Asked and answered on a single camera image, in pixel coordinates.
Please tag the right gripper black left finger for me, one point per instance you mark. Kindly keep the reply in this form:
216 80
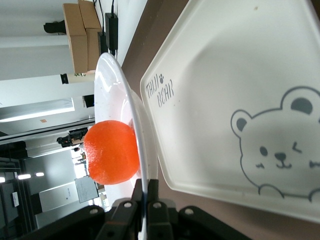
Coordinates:
122 220

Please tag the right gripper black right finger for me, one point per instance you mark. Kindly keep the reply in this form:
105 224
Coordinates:
157 222

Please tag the large cardboard box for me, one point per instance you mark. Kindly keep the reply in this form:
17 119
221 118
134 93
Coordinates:
75 37

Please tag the white round plate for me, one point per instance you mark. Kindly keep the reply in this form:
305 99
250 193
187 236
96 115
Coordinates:
110 100

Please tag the black power adapter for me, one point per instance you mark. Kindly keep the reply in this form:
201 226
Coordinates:
111 30
102 42

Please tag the cream tray with bear print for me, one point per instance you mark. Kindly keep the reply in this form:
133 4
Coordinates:
225 75

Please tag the orange fruit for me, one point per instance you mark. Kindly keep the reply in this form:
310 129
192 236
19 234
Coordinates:
112 152

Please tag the white tube with black cap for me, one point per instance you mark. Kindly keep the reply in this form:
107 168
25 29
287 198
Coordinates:
77 78

